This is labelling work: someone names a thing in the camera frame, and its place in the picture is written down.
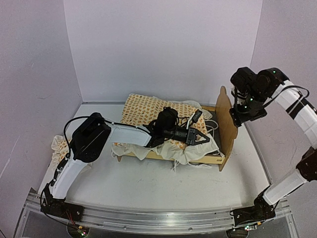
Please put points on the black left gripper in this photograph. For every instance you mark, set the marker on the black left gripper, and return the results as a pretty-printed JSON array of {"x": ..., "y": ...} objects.
[{"x": 192, "y": 135}]

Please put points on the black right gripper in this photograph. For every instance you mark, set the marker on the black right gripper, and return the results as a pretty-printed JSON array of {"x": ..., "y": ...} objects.
[{"x": 239, "y": 117}]

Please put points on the wooden pet bed frame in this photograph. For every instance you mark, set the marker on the wooden pet bed frame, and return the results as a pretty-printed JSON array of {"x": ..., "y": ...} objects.
[{"x": 227, "y": 132}]

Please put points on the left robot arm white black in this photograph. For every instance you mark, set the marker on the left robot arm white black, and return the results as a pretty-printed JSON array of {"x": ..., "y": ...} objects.
[{"x": 89, "y": 139}]

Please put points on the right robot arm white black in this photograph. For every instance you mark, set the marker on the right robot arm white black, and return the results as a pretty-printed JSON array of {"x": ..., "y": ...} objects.
[{"x": 273, "y": 85}]

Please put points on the grey bed mat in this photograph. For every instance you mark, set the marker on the grey bed mat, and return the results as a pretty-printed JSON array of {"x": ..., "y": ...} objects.
[{"x": 212, "y": 129}]

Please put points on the small duck print pillow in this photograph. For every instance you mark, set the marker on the small duck print pillow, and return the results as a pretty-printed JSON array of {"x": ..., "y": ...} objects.
[{"x": 60, "y": 149}]

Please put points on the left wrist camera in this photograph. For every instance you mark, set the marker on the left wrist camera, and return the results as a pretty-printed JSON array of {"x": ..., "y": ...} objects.
[{"x": 194, "y": 118}]

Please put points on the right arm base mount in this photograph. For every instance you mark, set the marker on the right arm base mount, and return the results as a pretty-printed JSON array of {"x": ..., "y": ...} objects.
[{"x": 259, "y": 212}]

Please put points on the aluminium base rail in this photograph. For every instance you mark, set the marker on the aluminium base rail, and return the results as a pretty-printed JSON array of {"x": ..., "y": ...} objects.
[{"x": 34, "y": 223}]

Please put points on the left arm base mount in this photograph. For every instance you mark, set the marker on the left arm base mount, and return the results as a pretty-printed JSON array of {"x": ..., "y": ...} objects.
[{"x": 59, "y": 207}]

